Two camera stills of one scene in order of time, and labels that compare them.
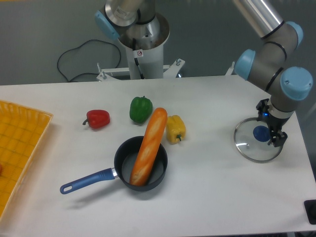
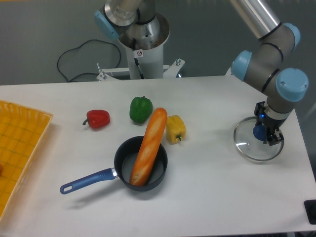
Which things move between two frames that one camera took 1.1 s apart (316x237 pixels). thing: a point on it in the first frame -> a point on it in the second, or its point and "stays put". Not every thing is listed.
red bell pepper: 97,119 stays put
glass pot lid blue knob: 261,133 -> 250,146
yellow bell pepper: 176,129 stays put
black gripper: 278,138 stays put
